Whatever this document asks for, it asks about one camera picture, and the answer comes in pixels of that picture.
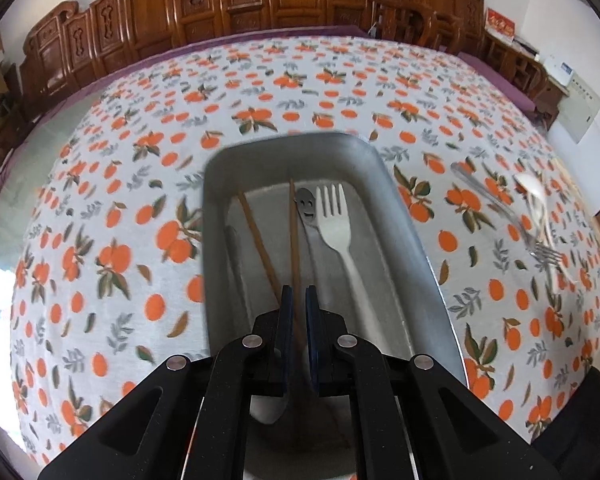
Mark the white wall cabinet panel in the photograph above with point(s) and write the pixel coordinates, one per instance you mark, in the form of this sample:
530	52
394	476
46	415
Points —
582	107

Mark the wooden side table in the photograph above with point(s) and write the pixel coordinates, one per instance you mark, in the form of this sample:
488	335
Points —
520	67

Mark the red card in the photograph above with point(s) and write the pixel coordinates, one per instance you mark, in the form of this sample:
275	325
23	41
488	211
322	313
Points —
500	25

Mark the carved wooden armchair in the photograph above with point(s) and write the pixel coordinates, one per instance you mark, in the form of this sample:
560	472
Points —
420	0

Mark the white plastic fork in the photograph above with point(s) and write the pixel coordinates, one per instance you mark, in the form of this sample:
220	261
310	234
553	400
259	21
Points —
336	230

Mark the metal slotted spoon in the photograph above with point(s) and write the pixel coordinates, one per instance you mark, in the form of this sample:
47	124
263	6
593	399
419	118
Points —
305	202

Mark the orange fruit print tablecloth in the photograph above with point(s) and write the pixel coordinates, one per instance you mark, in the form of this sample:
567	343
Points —
155	160

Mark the white plastic spoon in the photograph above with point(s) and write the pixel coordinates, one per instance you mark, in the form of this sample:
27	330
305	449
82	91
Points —
535	195

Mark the metal fork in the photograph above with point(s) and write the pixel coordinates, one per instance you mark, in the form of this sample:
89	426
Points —
495	205

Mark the white desk device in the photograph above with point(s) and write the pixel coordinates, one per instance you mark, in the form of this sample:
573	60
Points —
561	69

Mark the metal tray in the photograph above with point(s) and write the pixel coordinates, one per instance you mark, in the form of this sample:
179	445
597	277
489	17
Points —
405	260

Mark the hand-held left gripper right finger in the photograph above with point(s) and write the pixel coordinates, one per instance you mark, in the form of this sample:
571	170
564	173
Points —
312	330

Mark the purple armchair cushion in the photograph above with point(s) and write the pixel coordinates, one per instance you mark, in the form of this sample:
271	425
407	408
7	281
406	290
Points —
500	80

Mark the glass top table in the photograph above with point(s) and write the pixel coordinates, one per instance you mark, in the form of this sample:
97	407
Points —
20	200

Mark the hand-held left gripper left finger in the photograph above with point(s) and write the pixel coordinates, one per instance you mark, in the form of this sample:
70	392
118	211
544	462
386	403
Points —
286	320

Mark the carved wooden sofa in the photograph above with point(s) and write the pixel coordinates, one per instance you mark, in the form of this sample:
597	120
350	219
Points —
180	5

